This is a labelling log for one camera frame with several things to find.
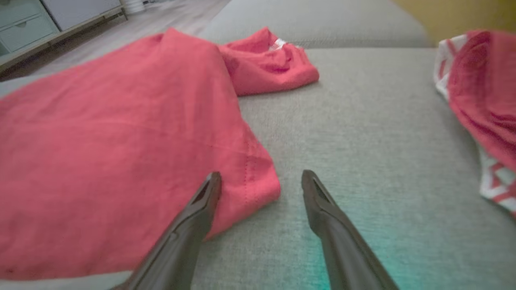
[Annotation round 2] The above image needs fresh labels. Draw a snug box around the crumpled red garment white tag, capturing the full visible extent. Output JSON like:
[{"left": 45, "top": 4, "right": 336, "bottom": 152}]
[{"left": 218, "top": 27, "right": 320, "bottom": 96}]

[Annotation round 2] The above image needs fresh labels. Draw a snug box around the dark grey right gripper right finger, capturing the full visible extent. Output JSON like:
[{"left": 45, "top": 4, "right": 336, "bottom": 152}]
[{"left": 302, "top": 169, "right": 399, "bottom": 290}]

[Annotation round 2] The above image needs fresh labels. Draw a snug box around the red white basketball shorts 23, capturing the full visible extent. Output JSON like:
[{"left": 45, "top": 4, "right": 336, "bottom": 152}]
[{"left": 0, "top": 27, "right": 281, "bottom": 290}]

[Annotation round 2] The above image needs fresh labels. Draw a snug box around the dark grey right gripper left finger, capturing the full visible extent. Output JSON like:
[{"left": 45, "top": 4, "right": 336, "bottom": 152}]
[{"left": 111, "top": 171, "right": 222, "bottom": 290}]

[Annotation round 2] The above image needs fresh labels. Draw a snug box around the large grey sofa seat cushion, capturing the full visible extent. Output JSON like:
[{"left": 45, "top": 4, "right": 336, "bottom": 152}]
[{"left": 0, "top": 48, "right": 516, "bottom": 290}]

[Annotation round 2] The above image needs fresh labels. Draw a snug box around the red garment white striped trim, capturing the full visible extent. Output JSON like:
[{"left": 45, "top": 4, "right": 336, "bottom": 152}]
[{"left": 433, "top": 29, "right": 516, "bottom": 218}]

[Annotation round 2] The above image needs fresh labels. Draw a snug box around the long low TV cabinet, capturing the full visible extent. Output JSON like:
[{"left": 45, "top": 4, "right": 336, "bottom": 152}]
[{"left": 0, "top": 0, "right": 127, "bottom": 75}]

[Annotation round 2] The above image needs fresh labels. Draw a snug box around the medium grey sofa seat cushion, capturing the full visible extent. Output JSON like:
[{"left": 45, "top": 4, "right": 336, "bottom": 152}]
[{"left": 198, "top": 0, "right": 430, "bottom": 49}]

